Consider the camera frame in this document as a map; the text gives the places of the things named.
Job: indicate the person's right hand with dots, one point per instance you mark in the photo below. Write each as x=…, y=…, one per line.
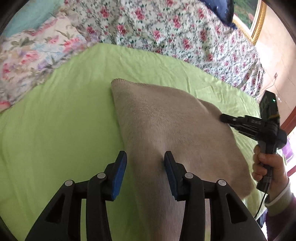
x=277, y=166

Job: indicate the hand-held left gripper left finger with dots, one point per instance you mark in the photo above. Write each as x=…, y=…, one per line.
x=119, y=178

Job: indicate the beige knit sweater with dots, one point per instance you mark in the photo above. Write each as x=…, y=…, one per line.
x=161, y=129

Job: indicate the reddish wooden frame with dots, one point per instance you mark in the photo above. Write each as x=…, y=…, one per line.
x=289, y=122

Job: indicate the dark blue cushion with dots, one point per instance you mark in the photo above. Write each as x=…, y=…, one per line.
x=219, y=9

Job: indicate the white rose print quilt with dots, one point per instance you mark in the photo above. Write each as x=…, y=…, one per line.
x=161, y=27

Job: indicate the pastel floral ruffled pillow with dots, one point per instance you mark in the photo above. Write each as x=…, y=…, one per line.
x=34, y=58

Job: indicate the teal floral quilt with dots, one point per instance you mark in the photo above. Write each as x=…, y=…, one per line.
x=30, y=14

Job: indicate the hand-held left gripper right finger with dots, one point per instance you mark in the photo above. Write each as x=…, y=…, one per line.
x=170, y=176

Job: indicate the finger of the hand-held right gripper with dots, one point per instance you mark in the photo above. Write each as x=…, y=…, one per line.
x=248, y=132
x=240, y=120

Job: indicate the light green bed sheet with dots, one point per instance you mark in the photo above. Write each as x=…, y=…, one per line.
x=57, y=139

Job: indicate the gold framed painting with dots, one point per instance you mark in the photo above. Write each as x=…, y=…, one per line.
x=247, y=11

